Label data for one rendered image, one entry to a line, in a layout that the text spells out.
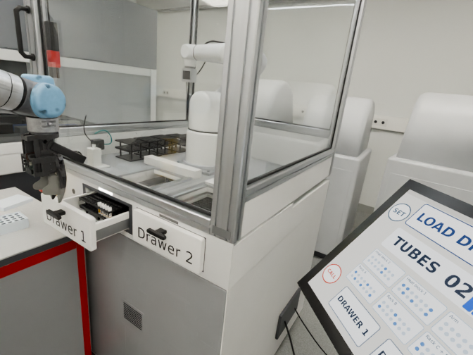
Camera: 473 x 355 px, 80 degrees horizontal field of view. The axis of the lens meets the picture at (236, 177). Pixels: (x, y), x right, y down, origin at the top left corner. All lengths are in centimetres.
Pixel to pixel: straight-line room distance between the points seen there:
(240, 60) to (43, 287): 105
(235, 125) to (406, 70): 319
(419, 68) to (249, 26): 317
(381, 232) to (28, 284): 112
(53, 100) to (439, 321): 80
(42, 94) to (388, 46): 350
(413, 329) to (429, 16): 352
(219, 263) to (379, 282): 43
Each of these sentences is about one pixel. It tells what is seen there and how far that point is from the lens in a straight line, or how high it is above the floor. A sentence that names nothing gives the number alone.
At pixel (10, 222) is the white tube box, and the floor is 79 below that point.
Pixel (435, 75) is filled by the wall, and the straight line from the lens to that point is 373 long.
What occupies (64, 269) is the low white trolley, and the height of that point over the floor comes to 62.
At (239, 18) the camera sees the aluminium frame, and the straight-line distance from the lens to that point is 69.
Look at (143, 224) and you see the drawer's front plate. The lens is 96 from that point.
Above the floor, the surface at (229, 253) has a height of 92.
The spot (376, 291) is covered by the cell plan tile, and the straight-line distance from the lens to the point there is 54.
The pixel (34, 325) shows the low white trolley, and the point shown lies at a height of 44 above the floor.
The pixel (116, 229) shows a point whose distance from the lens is 103.
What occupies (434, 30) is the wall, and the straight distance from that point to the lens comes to 379.
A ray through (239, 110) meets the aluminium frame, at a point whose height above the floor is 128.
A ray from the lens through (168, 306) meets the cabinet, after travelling 107.
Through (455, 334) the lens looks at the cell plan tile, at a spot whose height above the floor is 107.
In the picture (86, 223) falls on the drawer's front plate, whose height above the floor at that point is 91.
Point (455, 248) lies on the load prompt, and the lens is 54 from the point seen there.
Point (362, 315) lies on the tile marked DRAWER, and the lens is 54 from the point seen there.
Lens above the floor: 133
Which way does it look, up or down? 17 degrees down
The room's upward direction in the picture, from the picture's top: 6 degrees clockwise
